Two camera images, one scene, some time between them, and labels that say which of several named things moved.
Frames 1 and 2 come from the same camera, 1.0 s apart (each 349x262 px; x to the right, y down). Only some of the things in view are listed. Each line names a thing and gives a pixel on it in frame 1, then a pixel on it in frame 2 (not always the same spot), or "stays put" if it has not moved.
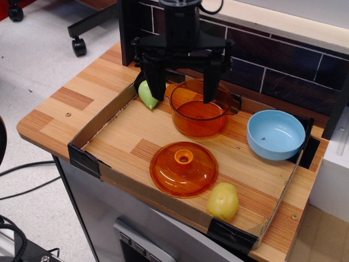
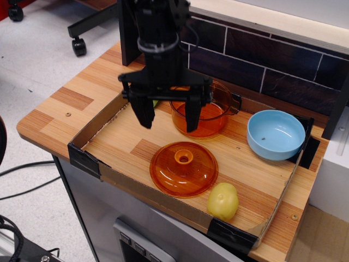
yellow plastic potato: [222, 201] stays put
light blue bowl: [274, 135] stays put
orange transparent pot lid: [184, 170] stays put
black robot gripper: [182, 38] -> [163, 75]
